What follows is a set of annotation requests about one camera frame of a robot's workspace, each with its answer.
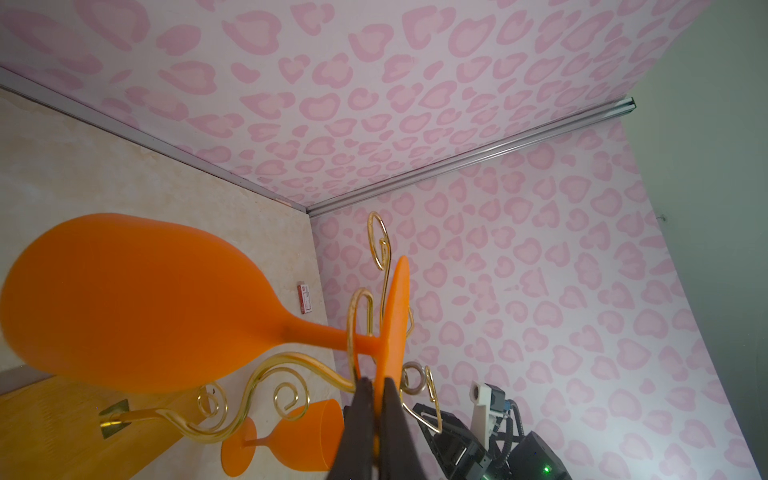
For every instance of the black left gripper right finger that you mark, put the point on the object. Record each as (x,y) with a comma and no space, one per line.
(398,458)

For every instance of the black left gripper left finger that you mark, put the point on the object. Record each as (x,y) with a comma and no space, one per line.
(355,458)

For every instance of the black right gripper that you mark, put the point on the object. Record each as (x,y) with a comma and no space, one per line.
(458,453)

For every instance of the orange wine glass front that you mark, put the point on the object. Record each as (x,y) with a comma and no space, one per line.
(306,442)

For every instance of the orange wine glass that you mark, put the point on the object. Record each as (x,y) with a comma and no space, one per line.
(306,442)
(145,306)

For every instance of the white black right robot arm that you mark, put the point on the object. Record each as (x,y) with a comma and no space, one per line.
(511,453)

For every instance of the wooden rack base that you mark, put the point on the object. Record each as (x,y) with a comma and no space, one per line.
(51,430)

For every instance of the small pink white box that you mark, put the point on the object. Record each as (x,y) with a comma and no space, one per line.
(304,298)

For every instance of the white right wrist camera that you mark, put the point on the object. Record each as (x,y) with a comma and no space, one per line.
(489,408)

